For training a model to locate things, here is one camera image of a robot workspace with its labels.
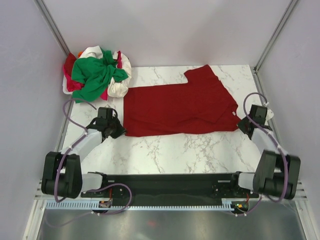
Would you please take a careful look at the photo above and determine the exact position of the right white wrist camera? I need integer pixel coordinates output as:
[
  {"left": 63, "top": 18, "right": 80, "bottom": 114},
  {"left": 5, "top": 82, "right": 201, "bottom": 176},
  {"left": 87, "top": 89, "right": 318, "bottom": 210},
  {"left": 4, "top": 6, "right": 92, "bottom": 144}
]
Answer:
[{"left": 263, "top": 101, "right": 274, "bottom": 124}]

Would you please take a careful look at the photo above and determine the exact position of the right aluminium frame post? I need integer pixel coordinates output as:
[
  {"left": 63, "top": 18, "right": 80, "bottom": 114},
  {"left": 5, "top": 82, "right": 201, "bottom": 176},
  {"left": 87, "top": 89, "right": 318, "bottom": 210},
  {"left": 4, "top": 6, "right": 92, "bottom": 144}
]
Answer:
[{"left": 253, "top": 0, "right": 301, "bottom": 73}]

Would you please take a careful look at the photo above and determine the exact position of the left aluminium frame post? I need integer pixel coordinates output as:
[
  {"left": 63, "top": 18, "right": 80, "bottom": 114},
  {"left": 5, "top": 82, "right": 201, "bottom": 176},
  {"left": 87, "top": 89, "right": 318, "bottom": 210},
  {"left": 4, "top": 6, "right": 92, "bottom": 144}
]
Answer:
[{"left": 34, "top": 0, "right": 70, "bottom": 56}]

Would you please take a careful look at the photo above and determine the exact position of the dark red t shirt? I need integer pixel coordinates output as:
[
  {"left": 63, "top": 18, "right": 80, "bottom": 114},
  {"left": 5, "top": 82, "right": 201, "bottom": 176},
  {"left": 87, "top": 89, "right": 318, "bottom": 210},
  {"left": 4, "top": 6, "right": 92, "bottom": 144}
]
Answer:
[{"left": 123, "top": 65, "right": 240, "bottom": 137}]

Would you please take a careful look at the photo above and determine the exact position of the green t shirt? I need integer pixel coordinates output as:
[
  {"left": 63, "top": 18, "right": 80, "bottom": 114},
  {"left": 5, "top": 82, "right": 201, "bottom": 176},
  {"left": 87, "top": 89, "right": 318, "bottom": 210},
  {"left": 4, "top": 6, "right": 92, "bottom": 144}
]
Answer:
[{"left": 71, "top": 49, "right": 129, "bottom": 104}]

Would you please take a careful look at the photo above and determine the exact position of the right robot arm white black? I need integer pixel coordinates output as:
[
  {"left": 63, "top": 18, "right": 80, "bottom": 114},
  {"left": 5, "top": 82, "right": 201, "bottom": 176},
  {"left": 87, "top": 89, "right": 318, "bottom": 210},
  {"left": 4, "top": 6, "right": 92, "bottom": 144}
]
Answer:
[{"left": 229, "top": 104, "right": 301, "bottom": 200}]

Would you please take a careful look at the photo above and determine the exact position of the cream white t shirt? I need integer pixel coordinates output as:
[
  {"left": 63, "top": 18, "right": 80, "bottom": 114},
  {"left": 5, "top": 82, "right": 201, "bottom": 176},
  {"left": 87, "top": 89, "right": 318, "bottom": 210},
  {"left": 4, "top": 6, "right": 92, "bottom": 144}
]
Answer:
[{"left": 61, "top": 46, "right": 133, "bottom": 99}]

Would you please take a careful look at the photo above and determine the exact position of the pink magenta t shirt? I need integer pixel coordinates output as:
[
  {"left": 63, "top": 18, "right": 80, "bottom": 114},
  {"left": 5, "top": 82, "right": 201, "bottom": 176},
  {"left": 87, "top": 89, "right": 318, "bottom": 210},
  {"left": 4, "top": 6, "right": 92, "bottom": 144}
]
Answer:
[{"left": 62, "top": 75, "right": 84, "bottom": 95}]

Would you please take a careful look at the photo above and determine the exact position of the aluminium frame post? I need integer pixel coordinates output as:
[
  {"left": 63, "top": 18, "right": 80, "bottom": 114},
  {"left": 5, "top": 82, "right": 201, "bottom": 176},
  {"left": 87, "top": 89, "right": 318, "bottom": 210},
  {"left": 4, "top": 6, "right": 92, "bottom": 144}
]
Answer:
[
  {"left": 253, "top": 0, "right": 301, "bottom": 73},
  {"left": 34, "top": 0, "right": 70, "bottom": 56}
]

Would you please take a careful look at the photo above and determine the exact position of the white slotted cable duct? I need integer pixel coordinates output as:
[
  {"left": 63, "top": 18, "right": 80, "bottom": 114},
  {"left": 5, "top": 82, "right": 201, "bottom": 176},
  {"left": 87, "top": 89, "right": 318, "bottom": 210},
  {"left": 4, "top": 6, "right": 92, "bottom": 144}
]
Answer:
[{"left": 45, "top": 198, "right": 250, "bottom": 211}]

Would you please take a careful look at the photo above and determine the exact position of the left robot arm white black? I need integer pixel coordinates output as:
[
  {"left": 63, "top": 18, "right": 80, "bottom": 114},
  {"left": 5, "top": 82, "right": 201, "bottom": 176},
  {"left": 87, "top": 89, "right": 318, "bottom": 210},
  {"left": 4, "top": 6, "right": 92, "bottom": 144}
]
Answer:
[{"left": 41, "top": 107, "right": 126, "bottom": 203}]

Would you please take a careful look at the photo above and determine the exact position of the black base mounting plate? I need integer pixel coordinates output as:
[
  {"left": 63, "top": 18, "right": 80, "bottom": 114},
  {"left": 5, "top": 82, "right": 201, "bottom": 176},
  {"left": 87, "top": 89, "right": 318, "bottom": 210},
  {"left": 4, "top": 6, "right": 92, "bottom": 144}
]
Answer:
[{"left": 81, "top": 173, "right": 259, "bottom": 206}]

